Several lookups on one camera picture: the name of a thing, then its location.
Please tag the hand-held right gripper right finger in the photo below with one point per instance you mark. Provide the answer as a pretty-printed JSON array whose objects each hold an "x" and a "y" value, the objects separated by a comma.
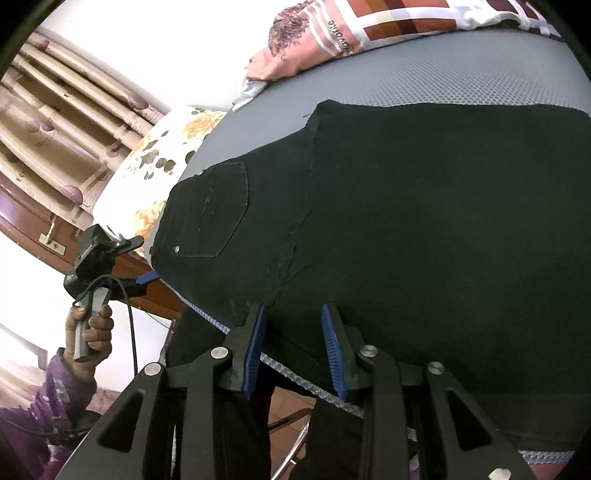
[{"x": 333, "y": 350}]

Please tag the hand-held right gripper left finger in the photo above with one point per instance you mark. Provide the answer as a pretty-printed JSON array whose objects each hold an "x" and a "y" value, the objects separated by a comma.
[{"x": 254, "y": 350}]

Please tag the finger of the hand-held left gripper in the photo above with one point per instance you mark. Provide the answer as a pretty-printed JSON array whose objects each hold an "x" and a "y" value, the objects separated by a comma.
[
  {"x": 130, "y": 243},
  {"x": 148, "y": 278}
]

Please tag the black pants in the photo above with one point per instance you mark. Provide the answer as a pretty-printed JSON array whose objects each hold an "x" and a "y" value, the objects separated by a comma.
[{"x": 392, "y": 221}]

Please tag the person's left forearm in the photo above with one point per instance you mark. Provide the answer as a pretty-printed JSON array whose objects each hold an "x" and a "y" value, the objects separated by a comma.
[{"x": 41, "y": 415}]

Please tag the person's left hand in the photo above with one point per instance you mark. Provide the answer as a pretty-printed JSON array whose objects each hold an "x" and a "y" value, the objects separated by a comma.
[{"x": 102, "y": 330}]

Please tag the brass hinge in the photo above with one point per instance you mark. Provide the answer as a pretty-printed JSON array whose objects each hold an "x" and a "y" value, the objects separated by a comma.
[{"x": 50, "y": 237}]

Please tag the large floral pillow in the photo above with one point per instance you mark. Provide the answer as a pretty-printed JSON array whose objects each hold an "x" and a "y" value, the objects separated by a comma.
[{"x": 152, "y": 157}]

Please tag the brown striped curtain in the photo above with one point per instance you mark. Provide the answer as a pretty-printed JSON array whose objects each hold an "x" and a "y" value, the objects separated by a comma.
[{"x": 60, "y": 124}]

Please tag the light blue cloth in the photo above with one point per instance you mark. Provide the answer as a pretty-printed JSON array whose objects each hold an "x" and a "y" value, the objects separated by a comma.
[{"x": 249, "y": 92}]

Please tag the wooden bed frame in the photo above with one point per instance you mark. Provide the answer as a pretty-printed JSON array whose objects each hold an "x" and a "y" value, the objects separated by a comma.
[{"x": 27, "y": 217}]

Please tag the metal chair frame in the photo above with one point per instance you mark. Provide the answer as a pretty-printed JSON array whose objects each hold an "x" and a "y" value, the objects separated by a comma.
[{"x": 291, "y": 438}]

